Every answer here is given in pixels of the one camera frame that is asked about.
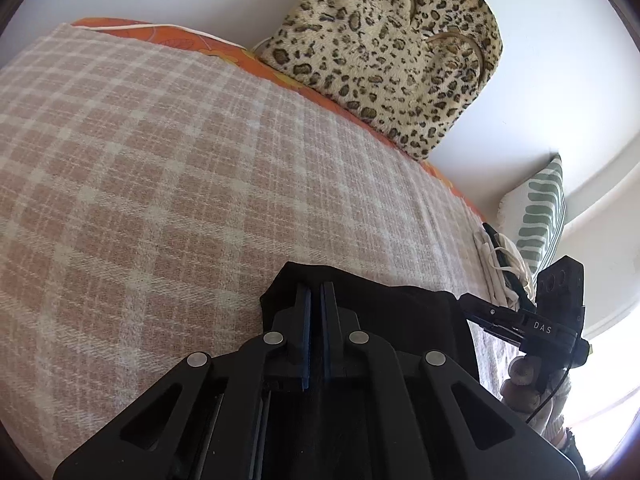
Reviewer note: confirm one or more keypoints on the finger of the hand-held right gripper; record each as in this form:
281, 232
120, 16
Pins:
492, 307
497, 329

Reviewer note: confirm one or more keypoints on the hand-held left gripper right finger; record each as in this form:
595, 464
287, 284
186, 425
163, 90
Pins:
327, 320

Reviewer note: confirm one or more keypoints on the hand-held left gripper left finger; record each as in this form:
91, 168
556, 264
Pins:
305, 320

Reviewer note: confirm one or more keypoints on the black mesh garment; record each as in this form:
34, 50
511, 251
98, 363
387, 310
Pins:
415, 320

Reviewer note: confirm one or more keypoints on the person's right forearm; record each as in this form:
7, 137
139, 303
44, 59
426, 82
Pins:
562, 437

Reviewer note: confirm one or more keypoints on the person's right hand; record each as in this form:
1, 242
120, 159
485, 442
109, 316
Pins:
522, 375

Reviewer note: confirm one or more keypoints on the dark green garment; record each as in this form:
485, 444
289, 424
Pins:
495, 237

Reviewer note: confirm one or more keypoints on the green striped fringed pillow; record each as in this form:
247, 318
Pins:
542, 210

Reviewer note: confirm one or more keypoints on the pink plaid blanket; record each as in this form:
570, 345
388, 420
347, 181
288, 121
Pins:
150, 185

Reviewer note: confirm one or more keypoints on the leopard print plush bag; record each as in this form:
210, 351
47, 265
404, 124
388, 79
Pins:
370, 60

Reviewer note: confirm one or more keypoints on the orange floral bedsheet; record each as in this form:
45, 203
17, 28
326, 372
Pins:
170, 35

